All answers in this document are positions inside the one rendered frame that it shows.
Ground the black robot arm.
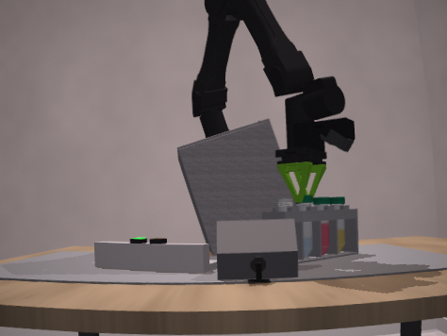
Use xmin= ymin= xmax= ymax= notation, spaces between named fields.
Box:
xmin=191 ymin=0 xmax=356 ymax=152

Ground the grey flat mat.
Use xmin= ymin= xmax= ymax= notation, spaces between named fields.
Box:
xmin=0 ymin=244 xmax=447 ymax=285

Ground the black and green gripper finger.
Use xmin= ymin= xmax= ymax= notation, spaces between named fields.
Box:
xmin=277 ymin=162 xmax=313 ymax=203
xmin=294 ymin=164 xmax=326 ymax=197

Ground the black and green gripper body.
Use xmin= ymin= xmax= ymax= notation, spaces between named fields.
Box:
xmin=275 ymin=121 xmax=326 ymax=165

